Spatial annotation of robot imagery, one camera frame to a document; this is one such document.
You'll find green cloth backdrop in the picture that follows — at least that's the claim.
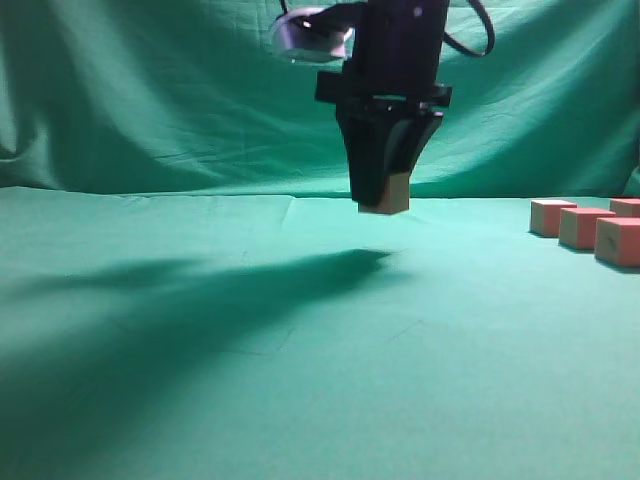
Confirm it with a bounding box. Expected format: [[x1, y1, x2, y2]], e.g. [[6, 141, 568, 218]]
[[1, 1, 639, 479]]

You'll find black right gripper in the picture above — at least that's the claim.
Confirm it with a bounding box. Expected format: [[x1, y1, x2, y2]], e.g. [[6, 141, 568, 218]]
[[315, 0, 452, 204]]

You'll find far left pink cube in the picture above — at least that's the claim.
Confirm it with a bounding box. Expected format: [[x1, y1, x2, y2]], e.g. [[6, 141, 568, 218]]
[[529, 199, 578, 238]]

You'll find far right pink cube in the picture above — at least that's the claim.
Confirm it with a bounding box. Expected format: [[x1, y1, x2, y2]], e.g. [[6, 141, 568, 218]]
[[609, 198, 640, 218]]

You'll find middle pink cube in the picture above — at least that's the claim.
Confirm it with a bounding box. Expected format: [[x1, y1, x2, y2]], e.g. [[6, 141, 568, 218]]
[[558, 207, 616, 250]]

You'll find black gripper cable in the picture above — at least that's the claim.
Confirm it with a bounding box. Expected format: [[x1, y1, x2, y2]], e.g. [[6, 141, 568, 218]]
[[442, 0, 496, 58]]

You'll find pink cube with mark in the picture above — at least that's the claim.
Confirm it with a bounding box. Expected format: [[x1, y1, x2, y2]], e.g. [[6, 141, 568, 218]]
[[594, 217, 640, 268]]

